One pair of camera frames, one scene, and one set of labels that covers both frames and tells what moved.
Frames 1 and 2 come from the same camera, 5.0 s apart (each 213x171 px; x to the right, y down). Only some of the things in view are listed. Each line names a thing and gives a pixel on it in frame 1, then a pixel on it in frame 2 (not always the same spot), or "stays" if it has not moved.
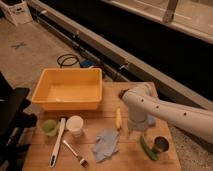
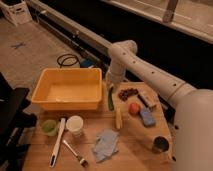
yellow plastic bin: [69, 89] stays
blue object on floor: [87, 63] stays
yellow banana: [118, 118] stays
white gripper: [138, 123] → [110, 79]
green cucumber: [153, 154] → [110, 99]
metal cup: [161, 143] stays
